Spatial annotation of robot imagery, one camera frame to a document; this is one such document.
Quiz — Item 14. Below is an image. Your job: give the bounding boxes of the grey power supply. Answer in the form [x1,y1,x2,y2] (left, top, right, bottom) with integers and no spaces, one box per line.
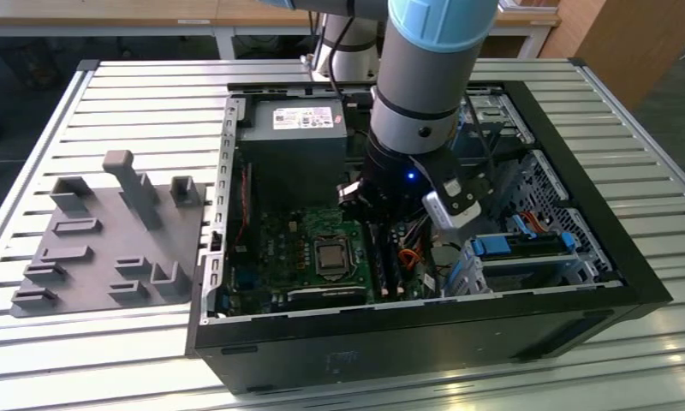
[236,98,353,206]

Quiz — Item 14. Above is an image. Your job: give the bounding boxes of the CPU socket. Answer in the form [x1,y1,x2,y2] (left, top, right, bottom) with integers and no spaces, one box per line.
[312,235,355,283]

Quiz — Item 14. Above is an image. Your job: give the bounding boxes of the green motherboard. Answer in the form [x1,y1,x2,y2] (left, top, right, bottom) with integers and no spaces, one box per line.
[221,205,435,316]

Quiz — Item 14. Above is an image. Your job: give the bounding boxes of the silver CPU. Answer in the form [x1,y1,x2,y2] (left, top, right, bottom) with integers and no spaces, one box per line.
[317,246,348,271]

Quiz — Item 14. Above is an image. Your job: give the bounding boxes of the metal disk bay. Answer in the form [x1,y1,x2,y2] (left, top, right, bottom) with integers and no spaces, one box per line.
[451,92,536,181]
[443,237,604,297]

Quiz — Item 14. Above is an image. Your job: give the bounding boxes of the blue disk carrier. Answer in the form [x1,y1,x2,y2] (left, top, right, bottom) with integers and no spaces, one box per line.
[468,233,577,261]

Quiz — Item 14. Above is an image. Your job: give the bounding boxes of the black PC case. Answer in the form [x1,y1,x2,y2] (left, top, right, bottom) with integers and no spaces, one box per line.
[183,80,673,396]

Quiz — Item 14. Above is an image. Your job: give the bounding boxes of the wooden cabinet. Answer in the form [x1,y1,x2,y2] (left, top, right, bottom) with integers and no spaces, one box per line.
[539,0,685,110]

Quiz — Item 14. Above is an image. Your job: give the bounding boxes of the grey parts rack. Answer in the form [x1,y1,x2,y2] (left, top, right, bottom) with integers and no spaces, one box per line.
[10,149,208,319]

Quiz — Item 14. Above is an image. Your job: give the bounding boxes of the wooden desk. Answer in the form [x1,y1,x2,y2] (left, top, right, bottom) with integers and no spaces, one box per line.
[0,0,561,61]

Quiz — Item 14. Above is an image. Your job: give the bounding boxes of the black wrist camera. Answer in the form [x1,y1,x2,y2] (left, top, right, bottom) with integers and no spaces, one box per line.
[335,180,371,211]

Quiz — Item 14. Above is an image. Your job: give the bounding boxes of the orange wire bundle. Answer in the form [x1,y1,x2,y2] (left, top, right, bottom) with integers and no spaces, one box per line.
[397,247,433,273]

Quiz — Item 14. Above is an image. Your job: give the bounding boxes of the blue data cable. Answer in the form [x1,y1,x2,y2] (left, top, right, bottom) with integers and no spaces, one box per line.
[511,215,537,240]

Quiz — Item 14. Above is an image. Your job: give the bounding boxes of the red fan wire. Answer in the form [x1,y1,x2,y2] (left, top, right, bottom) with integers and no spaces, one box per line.
[236,164,253,252]

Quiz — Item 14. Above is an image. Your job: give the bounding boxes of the red data cable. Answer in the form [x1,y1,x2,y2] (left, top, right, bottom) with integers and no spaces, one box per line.
[519,210,556,235]

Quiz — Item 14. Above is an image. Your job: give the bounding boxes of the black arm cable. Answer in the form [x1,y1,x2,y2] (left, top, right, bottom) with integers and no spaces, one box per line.
[325,12,359,98]

